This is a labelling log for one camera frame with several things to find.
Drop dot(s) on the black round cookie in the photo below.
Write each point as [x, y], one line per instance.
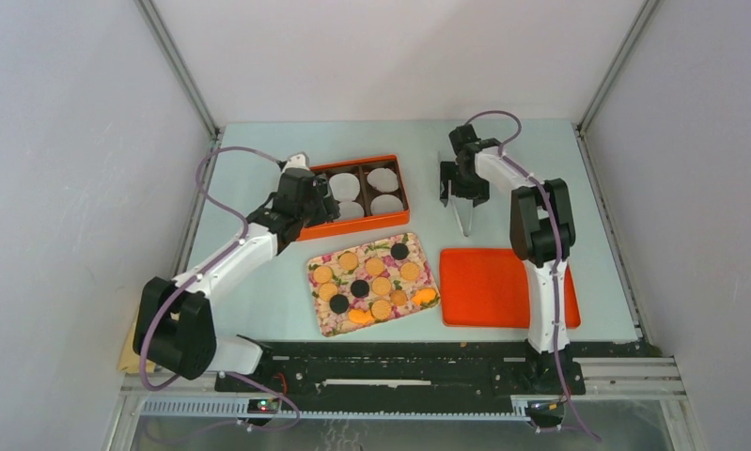
[399, 251]
[339, 304]
[360, 288]

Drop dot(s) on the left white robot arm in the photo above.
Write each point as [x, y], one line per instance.
[175, 327]

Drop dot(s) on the floral cookie tray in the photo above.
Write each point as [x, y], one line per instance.
[331, 324]

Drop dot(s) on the orange tin lid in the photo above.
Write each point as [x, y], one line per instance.
[484, 287]

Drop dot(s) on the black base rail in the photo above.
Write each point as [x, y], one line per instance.
[425, 377]

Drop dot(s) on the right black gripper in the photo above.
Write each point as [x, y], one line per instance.
[477, 194]

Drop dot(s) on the white paper cupcake liner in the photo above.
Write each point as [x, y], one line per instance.
[383, 180]
[350, 210]
[345, 187]
[385, 204]

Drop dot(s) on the small tan cookie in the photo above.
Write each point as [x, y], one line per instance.
[398, 298]

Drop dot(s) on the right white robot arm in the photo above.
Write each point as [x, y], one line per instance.
[541, 229]

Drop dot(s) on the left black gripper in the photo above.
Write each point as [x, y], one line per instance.
[328, 208]

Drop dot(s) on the orange pumpkin cookie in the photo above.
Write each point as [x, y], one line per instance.
[360, 317]
[425, 296]

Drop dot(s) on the yellow cloth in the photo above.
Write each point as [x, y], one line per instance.
[128, 362]

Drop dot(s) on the orange cookie tin box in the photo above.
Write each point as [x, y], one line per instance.
[361, 167]

